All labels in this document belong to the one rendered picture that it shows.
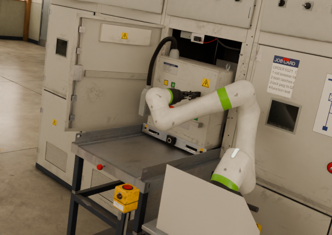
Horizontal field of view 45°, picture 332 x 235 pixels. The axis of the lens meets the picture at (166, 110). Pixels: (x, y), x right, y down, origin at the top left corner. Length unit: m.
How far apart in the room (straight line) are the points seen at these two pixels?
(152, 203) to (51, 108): 1.91
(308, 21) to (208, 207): 1.10
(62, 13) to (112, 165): 1.83
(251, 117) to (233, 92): 0.19
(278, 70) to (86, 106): 1.22
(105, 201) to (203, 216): 1.77
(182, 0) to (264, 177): 1.21
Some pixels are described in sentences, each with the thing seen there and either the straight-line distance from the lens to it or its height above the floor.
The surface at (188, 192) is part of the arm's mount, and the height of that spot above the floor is 0.97.
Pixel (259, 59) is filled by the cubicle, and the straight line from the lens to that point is 2.31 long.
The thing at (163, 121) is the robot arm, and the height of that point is 1.14.
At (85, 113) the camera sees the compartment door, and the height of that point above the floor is 0.95.
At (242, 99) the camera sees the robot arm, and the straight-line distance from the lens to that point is 2.01.
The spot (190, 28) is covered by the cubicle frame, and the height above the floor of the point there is 1.59.
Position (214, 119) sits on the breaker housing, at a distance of 2.41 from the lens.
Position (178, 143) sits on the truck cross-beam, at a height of 0.89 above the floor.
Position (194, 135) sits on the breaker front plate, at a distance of 2.45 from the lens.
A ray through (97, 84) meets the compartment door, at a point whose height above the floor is 1.15.
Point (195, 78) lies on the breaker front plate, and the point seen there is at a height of 1.31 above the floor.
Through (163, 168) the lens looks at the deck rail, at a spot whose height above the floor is 0.88.
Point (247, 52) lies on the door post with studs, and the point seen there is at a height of 1.52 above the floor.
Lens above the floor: 1.67
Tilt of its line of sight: 14 degrees down
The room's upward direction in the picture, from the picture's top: 9 degrees clockwise
